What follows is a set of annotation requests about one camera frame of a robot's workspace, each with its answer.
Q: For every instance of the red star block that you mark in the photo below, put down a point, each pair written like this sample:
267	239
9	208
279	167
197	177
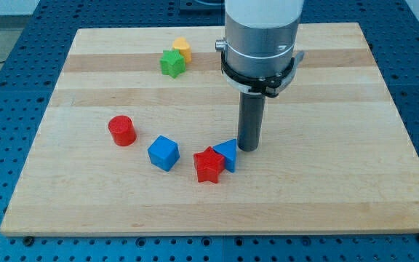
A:
208	165

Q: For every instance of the blue triangle block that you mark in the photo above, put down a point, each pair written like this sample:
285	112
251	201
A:
229	150

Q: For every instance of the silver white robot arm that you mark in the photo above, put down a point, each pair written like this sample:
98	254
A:
257	49

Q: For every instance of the red cylinder block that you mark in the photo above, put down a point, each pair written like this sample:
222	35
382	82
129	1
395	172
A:
122	130

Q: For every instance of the light wooden board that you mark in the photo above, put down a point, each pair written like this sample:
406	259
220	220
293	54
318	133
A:
334	156

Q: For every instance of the yellow heart block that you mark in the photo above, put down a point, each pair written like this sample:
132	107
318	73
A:
183	47

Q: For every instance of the blue cube block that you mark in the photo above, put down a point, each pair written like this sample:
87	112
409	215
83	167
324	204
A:
164	153

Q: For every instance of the green star block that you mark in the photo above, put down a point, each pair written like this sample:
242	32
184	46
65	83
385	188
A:
172	63

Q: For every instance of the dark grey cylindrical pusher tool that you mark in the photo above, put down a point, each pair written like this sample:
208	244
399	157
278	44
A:
251	108

